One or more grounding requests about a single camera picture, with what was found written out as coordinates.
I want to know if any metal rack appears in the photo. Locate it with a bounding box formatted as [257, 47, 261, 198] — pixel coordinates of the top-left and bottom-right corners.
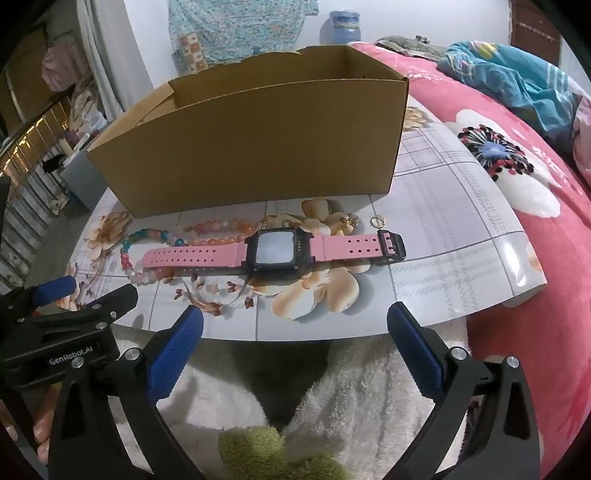
[0, 99, 75, 287]

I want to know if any cluttered storage shelf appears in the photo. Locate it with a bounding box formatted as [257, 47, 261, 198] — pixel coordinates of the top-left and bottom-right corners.
[65, 76, 109, 155]

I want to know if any orange bead bracelet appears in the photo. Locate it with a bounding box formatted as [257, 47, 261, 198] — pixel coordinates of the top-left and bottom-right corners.
[178, 218, 269, 247]

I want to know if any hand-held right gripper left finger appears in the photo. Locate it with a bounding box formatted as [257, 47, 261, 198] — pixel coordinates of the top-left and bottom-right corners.
[48, 305, 206, 480]

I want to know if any person's left hand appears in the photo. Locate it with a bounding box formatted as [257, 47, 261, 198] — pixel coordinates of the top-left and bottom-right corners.
[31, 401, 52, 468]

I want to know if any multicolour bead bracelet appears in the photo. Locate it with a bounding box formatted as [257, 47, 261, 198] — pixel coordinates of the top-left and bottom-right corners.
[120, 229, 186, 287]

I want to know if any pink hanging garment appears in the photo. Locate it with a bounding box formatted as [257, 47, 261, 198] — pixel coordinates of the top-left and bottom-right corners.
[41, 45, 79, 92]

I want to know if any blue patterned quilt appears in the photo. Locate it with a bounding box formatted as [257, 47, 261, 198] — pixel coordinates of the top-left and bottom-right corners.
[436, 41, 591, 185]

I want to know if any brown wooden door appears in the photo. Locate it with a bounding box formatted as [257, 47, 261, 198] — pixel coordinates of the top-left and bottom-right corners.
[510, 0, 561, 70]

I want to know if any blue water dispenser bottle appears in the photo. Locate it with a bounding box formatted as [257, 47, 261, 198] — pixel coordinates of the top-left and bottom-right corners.
[329, 10, 362, 46]

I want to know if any camouflage patterned cloth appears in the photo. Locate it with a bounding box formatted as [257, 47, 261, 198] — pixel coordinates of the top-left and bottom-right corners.
[374, 36, 445, 59]

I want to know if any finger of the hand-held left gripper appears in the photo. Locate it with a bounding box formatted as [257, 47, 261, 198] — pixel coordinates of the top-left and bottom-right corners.
[0, 275, 77, 320]
[46, 283, 139, 331]

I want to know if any brown cardboard box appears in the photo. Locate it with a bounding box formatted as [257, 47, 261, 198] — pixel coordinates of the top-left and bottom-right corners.
[87, 45, 410, 219]

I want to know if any hanging floral cloth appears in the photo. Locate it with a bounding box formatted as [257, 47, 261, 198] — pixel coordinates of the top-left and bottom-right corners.
[168, 0, 319, 75]

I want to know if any black smart watch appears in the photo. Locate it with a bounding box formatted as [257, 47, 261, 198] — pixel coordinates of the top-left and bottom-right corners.
[142, 229, 407, 280]

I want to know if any white curtain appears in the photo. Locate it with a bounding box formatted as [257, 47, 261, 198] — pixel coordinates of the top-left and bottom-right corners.
[76, 0, 127, 123]

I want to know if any grey storage box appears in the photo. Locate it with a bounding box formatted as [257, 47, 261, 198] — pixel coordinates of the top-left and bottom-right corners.
[62, 148, 110, 213]

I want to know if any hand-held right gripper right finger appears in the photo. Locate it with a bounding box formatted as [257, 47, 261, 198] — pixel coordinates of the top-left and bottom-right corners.
[387, 302, 542, 480]

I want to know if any white fluffy garment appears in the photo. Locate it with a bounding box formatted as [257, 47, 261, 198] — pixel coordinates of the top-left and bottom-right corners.
[111, 318, 472, 480]

